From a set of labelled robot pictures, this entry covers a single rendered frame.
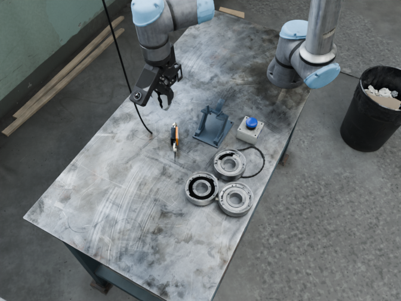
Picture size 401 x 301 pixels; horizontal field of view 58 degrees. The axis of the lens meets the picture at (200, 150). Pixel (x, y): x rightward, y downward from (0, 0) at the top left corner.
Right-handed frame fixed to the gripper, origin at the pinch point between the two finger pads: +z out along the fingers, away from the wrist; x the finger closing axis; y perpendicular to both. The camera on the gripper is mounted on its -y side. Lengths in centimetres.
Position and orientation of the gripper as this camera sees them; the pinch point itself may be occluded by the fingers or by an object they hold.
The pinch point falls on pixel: (163, 108)
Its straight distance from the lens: 110.8
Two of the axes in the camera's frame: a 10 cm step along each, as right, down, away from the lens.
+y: 5.4, -7.1, 4.4
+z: 0.6, 5.6, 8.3
